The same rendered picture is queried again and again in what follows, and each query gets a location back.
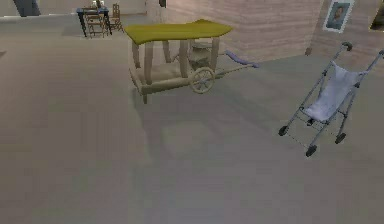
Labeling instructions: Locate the beige cart with yellow canopy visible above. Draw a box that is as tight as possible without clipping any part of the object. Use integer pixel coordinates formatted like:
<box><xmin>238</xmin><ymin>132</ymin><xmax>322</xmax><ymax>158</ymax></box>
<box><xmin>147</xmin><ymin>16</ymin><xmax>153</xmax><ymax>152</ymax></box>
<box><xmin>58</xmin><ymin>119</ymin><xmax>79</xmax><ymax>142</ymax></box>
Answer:
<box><xmin>123</xmin><ymin>18</ymin><xmax>261</xmax><ymax>105</ymax></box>

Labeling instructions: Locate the brown wooden chair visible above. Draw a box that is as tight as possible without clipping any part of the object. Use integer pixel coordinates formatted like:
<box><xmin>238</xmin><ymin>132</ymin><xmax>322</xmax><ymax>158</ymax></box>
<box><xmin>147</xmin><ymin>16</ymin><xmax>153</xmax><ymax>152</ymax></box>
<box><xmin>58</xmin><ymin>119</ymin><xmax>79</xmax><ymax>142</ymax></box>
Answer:
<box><xmin>84</xmin><ymin>11</ymin><xmax>109</xmax><ymax>39</ymax></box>
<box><xmin>109</xmin><ymin>3</ymin><xmax>125</xmax><ymax>33</ymax></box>

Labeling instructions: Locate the grey pushchair with pale seat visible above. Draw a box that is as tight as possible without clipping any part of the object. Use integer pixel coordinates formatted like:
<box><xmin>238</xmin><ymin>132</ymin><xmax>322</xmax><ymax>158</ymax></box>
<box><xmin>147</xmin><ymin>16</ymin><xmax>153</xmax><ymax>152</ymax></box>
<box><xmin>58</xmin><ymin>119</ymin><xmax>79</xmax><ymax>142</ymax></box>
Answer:
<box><xmin>278</xmin><ymin>41</ymin><xmax>384</xmax><ymax>158</ymax></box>

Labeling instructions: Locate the dark blue table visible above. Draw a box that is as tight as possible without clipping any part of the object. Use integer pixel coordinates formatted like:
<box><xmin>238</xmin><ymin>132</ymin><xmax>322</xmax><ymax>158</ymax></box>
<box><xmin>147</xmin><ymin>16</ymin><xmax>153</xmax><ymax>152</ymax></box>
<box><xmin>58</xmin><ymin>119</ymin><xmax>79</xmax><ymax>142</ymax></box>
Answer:
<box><xmin>76</xmin><ymin>6</ymin><xmax>113</xmax><ymax>38</ymax></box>

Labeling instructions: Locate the white framed portrait picture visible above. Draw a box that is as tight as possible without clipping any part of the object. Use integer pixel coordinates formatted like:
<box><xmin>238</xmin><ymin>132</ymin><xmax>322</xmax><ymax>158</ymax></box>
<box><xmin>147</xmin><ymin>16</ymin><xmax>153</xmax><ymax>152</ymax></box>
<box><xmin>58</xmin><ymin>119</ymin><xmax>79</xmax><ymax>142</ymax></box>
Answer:
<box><xmin>322</xmin><ymin>0</ymin><xmax>356</xmax><ymax>34</ymax></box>

